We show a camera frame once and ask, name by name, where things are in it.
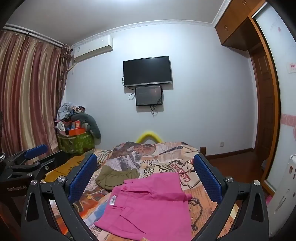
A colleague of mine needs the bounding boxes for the olive green pants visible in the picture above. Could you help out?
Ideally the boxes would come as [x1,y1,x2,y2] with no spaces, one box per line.
[95,164,141,191]

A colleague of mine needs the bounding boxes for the white appliance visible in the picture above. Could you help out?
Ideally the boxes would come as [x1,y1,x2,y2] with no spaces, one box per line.
[266,154,296,237]

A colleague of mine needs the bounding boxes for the printed blanket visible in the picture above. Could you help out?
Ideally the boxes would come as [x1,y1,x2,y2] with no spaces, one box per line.
[50,140,239,241]

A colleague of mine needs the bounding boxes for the curtain rail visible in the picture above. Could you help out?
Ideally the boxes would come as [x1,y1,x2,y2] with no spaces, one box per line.
[2,24,70,48]

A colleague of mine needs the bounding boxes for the orange box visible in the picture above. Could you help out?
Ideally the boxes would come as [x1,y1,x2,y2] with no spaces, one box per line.
[67,128,85,136]

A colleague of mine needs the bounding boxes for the white air conditioner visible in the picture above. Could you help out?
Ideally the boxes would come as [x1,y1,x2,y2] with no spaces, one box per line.
[72,35,114,63]

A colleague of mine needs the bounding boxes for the wooden overhead cabinet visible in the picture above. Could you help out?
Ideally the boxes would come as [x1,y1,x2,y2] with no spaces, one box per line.
[214,0,266,52]

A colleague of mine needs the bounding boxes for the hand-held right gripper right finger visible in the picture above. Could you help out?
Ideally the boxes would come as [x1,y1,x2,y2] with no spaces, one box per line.
[193,153,271,241]

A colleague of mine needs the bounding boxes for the striped brown curtain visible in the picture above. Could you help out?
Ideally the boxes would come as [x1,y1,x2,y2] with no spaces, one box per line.
[0,30,73,163]

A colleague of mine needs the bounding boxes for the green storage bag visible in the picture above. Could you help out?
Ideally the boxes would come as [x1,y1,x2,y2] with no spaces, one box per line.
[57,132,96,155]

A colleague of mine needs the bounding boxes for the pink pants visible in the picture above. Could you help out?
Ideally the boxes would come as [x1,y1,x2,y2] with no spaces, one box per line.
[94,173,193,241]

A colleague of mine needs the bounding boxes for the wooden door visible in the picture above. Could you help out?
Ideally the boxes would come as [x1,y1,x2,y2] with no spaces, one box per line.
[249,45,277,167]

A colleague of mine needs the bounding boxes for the small black wall panel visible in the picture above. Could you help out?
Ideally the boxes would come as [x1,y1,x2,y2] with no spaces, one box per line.
[135,85,164,106]

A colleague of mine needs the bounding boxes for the pink wall sticker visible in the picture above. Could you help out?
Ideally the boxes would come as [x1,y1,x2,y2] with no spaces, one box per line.
[281,113,296,138]

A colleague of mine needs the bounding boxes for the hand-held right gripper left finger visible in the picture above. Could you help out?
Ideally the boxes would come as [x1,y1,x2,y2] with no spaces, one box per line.
[20,153,102,241]

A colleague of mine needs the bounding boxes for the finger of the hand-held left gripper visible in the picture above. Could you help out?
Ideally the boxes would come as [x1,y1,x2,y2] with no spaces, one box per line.
[30,151,71,177]
[7,144,48,163]

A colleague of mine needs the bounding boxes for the grey plush pillow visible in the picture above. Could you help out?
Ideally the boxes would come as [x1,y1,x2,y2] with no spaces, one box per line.
[76,113,101,139]

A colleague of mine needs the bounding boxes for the yellow wooden board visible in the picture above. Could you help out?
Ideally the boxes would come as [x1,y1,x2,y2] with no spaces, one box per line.
[44,154,89,184]

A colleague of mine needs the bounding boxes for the yellow foam hoop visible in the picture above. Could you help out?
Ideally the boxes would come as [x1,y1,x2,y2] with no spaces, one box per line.
[136,130,163,143]

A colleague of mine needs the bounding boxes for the black wall television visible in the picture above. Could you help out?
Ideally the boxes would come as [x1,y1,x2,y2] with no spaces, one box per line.
[123,56,173,88]

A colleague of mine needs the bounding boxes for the pile of clothes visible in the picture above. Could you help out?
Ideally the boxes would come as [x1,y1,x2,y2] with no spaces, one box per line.
[55,103,86,121]

